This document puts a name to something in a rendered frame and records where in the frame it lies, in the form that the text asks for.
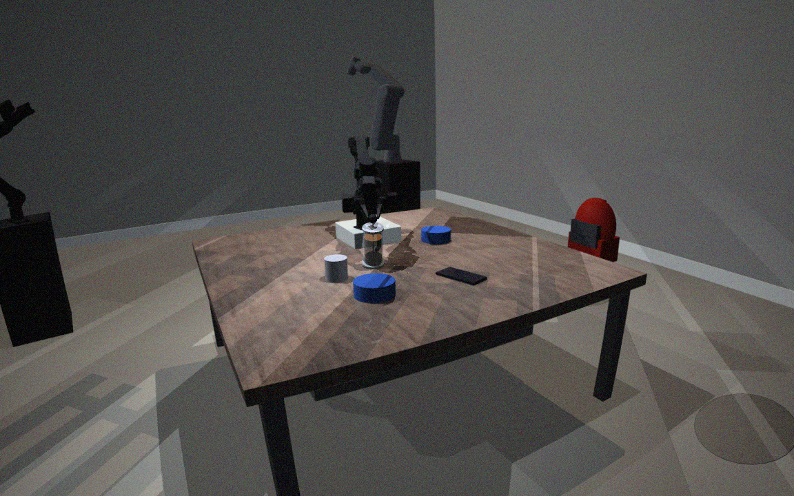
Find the blue short cylinder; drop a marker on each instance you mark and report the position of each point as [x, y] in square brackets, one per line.
[436, 234]
[374, 288]

